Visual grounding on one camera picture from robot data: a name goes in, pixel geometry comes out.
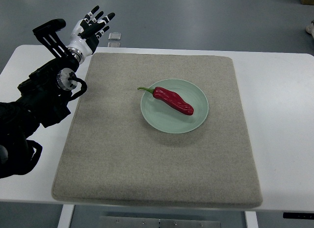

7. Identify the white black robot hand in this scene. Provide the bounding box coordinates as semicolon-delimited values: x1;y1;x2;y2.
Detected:
67;5;115;64

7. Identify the red chili pepper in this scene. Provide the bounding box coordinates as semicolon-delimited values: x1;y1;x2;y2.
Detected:
137;87;194;116

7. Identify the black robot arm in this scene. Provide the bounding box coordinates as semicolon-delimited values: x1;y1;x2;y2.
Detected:
0;19;87;178

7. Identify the light green plate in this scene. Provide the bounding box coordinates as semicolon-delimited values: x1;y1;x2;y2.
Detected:
138;79;209;134

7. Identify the clear plastic floor piece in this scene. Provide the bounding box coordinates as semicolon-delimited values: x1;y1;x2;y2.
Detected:
108;32;122;41

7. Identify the beige fabric mat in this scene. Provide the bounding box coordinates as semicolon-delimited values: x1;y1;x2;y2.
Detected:
52;52;262;208

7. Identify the white table leg left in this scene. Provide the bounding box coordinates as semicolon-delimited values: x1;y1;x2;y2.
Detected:
57;204;75;228

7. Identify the white table leg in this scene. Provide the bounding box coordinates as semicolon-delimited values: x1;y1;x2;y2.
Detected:
244;211;259;228
57;204;75;228

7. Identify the white shoe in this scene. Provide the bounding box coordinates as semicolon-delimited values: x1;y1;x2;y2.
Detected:
305;21;314;38

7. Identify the white table leg right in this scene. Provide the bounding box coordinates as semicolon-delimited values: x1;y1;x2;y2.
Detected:
244;211;259;228

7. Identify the black table control panel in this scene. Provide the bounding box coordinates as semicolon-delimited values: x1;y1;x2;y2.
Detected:
283;212;314;220

